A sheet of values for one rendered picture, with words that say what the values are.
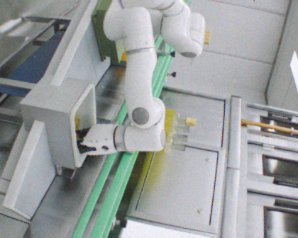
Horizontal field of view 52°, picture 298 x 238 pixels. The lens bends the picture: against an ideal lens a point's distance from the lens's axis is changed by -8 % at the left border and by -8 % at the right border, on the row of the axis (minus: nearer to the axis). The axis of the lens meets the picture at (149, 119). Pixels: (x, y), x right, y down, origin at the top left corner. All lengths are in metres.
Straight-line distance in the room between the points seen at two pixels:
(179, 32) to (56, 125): 0.49
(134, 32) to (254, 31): 6.49
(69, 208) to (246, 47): 6.73
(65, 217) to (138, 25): 0.58
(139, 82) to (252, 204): 0.77
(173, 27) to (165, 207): 0.65
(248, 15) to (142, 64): 6.37
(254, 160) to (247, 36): 5.91
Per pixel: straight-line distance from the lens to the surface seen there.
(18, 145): 1.01
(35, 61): 1.59
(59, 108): 0.91
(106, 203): 1.04
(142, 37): 0.90
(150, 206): 1.25
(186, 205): 1.27
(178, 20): 1.11
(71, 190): 1.06
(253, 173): 1.52
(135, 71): 0.87
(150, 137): 0.91
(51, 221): 1.00
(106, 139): 0.95
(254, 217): 1.36
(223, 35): 7.35
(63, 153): 1.01
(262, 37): 7.38
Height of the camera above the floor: 1.16
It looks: 8 degrees down
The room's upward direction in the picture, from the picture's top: 101 degrees clockwise
